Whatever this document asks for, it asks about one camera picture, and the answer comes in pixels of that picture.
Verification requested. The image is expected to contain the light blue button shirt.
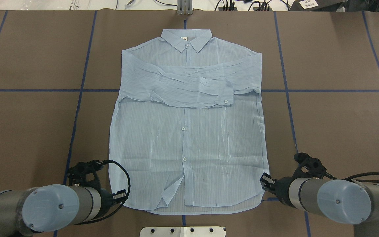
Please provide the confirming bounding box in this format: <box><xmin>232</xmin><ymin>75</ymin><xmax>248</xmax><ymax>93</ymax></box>
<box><xmin>109</xmin><ymin>29</ymin><xmax>269</xmax><ymax>215</ymax></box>

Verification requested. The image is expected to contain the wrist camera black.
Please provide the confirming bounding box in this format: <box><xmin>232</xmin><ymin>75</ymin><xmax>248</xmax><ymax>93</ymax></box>
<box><xmin>292</xmin><ymin>152</ymin><xmax>337</xmax><ymax>180</ymax></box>
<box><xmin>67</xmin><ymin>160</ymin><xmax>109</xmax><ymax>190</ymax></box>

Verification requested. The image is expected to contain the aluminium frame post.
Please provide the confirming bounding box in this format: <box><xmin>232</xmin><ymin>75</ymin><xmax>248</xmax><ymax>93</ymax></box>
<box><xmin>177</xmin><ymin>0</ymin><xmax>193</xmax><ymax>15</ymax></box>

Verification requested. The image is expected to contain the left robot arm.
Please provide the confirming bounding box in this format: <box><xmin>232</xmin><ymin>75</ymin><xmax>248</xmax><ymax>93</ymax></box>
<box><xmin>0</xmin><ymin>184</ymin><xmax>128</xmax><ymax>237</ymax></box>

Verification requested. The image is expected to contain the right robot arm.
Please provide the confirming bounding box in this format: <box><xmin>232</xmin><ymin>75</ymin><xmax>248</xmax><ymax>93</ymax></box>
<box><xmin>260</xmin><ymin>173</ymin><xmax>379</xmax><ymax>237</ymax></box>

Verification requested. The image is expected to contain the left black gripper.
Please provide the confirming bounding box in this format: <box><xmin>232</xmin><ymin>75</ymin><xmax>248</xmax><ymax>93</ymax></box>
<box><xmin>97</xmin><ymin>188</ymin><xmax>127</xmax><ymax>218</ymax></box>

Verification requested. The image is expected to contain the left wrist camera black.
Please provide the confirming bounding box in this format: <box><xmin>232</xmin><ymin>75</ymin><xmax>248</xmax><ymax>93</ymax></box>
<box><xmin>67</xmin><ymin>160</ymin><xmax>109</xmax><ymax>190</ymax></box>

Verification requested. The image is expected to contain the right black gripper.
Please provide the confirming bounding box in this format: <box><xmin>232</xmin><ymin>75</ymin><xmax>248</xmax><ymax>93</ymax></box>
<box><xmin>259</xmin><ymin>173</ymin><xmax>295</xmax><ymax>208</ymax></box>

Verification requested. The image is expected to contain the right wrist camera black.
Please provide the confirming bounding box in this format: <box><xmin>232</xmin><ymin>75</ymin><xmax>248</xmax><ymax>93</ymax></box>
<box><xmin>292</xmin><ymin>152</ymin><xmax>337</xmax><ymax>180</ymax></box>

